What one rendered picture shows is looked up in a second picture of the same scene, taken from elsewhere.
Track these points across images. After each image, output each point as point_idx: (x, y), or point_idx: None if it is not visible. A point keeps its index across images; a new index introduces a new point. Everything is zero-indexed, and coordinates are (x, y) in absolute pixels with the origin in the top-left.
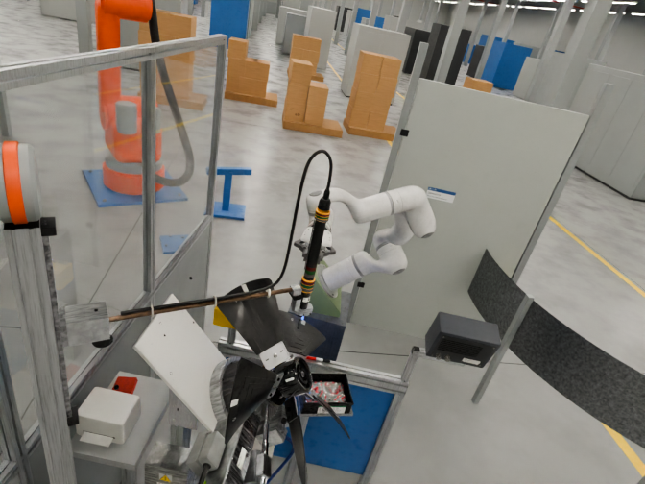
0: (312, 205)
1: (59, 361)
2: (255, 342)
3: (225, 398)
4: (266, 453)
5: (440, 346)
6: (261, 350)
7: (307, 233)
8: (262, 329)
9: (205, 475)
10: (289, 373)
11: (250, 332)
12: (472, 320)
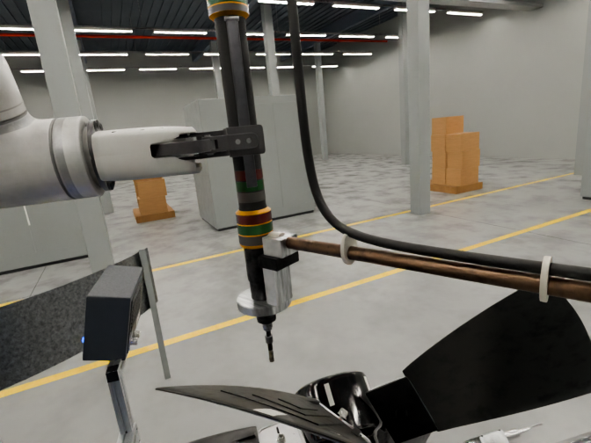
0: (3, 83)
1: None
2: (359, 437)
3: None
4: (471, 440)
5: (132, 323)
6: (360, 433)
7: (152, 127)
8: (326, 414)
9: None
10: (361, 383)
11: (356, 437)
12: (104, 276)
